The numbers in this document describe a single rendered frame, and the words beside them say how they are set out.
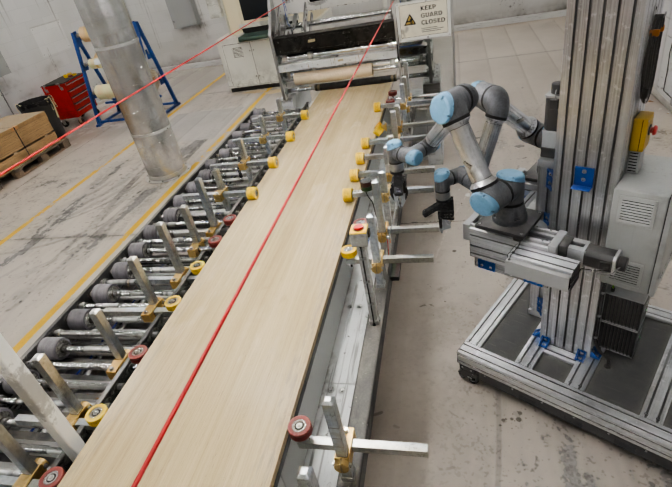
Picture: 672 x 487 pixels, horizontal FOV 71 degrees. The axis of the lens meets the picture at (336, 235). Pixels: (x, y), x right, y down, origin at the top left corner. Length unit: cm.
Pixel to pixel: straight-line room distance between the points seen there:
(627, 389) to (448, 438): 88
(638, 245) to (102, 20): 526
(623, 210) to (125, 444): 203
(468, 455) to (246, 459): 129
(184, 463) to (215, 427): 14
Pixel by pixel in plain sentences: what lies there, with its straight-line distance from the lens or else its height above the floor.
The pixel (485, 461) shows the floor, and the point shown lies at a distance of 263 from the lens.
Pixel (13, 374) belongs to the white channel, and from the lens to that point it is 181.
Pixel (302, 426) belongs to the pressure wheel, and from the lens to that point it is 170.
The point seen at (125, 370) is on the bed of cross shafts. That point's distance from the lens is 233.
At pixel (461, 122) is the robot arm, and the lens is 200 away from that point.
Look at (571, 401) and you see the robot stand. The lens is 260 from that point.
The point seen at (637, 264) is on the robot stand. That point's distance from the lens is 229.
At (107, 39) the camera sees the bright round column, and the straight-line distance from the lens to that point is 596.
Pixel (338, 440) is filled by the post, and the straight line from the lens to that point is 161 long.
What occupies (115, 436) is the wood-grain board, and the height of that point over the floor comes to 90.
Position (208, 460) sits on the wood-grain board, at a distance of 174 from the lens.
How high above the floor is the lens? 225
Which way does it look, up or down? 32 degrees down
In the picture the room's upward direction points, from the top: 12 degrees counter-clockwise
